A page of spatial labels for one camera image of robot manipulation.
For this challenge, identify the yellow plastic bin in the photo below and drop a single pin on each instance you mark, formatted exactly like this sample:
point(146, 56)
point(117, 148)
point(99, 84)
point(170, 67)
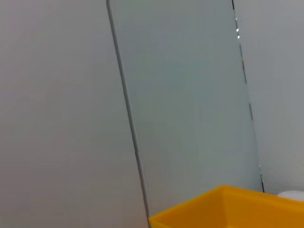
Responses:
point(225, 209)

